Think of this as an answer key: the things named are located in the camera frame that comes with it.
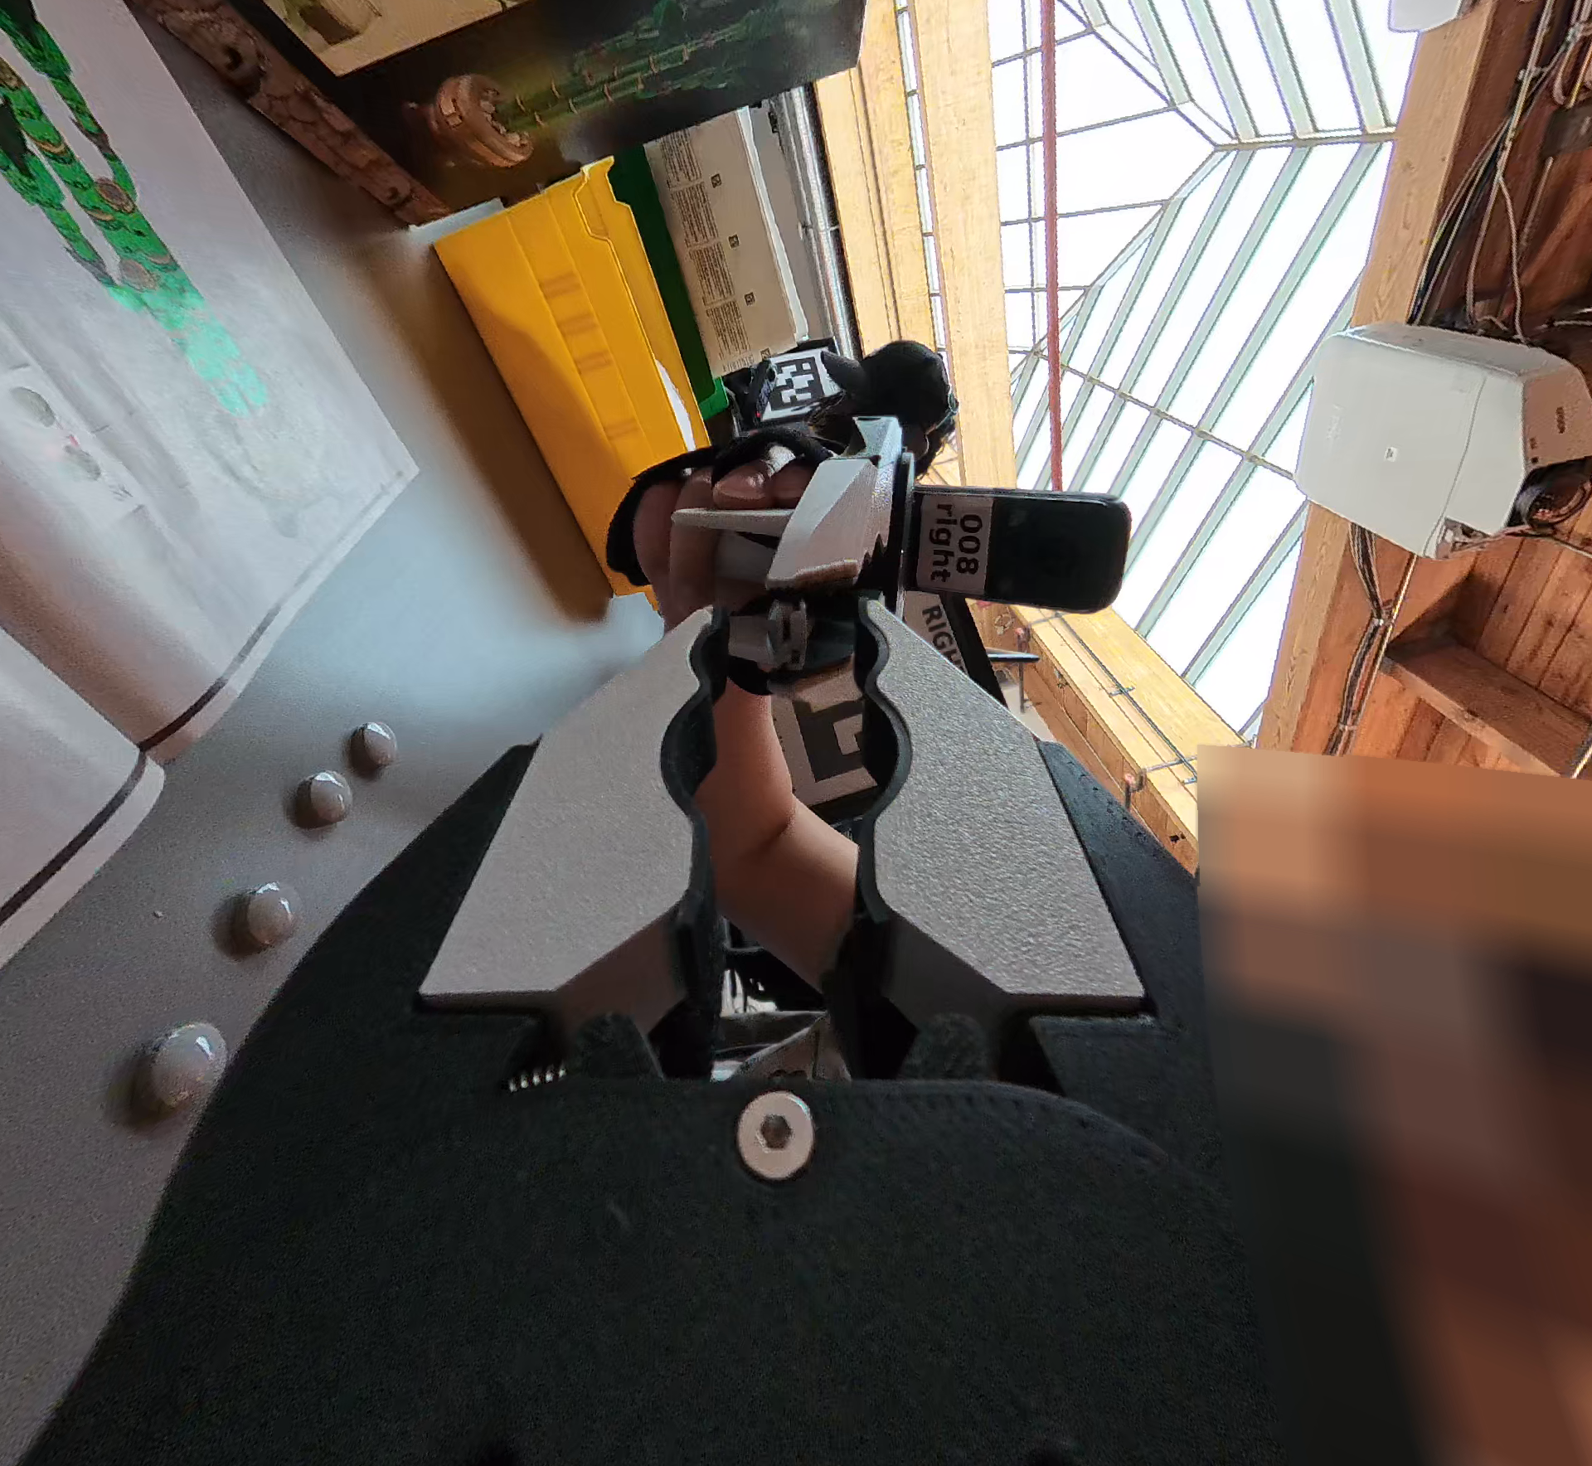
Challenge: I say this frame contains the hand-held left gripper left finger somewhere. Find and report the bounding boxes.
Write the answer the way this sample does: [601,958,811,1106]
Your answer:
[419,610,733,1079]

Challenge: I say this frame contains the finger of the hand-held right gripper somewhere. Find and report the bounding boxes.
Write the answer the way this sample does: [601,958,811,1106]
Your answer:
[669,449,905,593]
[725,593,863,696]

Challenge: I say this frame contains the person's right hand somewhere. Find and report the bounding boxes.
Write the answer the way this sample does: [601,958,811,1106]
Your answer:
[645,456,819,630]

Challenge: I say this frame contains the white lego instruction booklet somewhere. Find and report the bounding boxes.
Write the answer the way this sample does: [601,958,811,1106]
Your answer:
[0,0,421,970]

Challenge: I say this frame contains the yellow plastic bin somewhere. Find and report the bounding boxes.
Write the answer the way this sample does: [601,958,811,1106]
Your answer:
[431,156,714,600]

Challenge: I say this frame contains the green plastic bin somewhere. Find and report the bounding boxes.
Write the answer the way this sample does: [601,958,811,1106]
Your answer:
[613,140,731,426]

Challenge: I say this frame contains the red ceiling pipe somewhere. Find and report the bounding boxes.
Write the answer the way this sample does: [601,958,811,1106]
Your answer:
[1035,0,1067,493]

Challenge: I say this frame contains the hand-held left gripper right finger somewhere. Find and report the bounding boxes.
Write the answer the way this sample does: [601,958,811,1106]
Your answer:
[824,598,1148,1079]

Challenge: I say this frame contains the white printed cardboard box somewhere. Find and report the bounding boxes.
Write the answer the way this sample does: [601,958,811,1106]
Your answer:
[645,107,812,375]

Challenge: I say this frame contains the small marker sign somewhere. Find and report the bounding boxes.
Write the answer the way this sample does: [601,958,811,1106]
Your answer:
[757,350,838,422]

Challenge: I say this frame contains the black framed marker sign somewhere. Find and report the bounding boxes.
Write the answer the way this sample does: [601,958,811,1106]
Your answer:
[768,593,1012,824]

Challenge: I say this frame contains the person's right forearm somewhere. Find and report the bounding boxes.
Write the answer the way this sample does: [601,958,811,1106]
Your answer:
[691,688,863,995]

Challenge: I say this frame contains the white ceiling projector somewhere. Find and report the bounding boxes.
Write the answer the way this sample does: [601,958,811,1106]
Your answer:
[1293,321,1592,563]

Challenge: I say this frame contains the scattered grey lego studs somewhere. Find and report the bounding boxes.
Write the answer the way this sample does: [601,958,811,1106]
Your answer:
[130,720,402,1122]

